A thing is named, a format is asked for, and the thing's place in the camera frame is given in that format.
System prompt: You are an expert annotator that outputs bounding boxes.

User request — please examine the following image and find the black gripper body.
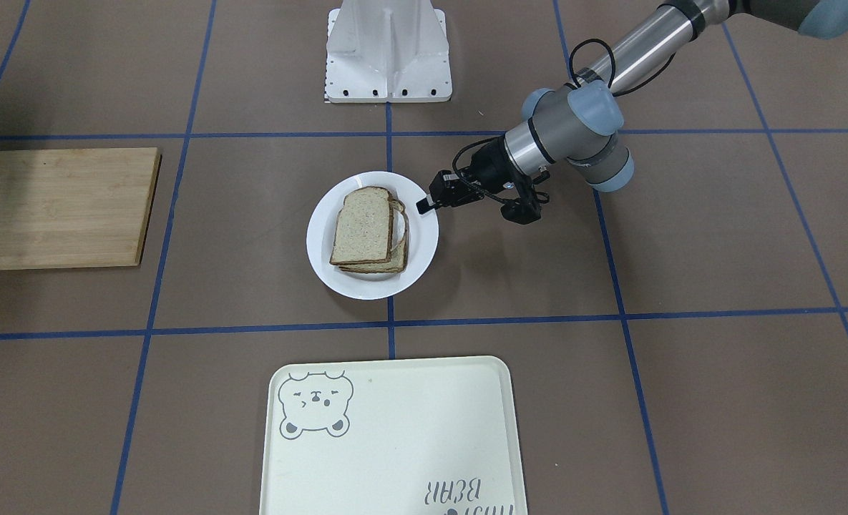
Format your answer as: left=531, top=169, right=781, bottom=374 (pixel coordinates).
left=463, top=136, right=532, bottom=201

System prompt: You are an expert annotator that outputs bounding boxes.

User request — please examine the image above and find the white round plate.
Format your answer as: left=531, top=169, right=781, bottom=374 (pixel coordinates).
left=306, top=172, right=439, bottom=300

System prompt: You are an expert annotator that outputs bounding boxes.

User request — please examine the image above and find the bread slice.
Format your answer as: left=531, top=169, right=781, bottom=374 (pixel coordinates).
left=336, top=190, right=409, bottom=274
left=329, top=187, right=392, bottom=266

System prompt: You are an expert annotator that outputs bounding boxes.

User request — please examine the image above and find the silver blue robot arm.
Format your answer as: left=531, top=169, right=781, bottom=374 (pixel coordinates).
left=416, top=1, right=848, bottom=225

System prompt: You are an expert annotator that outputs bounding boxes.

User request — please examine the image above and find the bread slice under egg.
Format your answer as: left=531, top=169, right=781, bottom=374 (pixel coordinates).
left=336, top=190, right=409, bottom=274

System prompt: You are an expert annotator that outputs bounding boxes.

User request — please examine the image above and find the cream bear tray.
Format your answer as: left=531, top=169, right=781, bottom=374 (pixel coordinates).
left=259, top=355, right=528, bottom=514

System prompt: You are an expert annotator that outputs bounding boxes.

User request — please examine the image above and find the wooden cutting board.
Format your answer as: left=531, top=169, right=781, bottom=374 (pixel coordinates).
left=0, top=147, right=162, bottom=270

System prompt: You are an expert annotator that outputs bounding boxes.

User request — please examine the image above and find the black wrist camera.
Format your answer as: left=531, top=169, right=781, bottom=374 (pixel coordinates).
left=501, top=187, right=550, bottom=225

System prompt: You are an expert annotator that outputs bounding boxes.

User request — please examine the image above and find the white camera pedestal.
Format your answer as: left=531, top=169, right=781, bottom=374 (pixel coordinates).
left=323, top=1, right=453, bottom=104

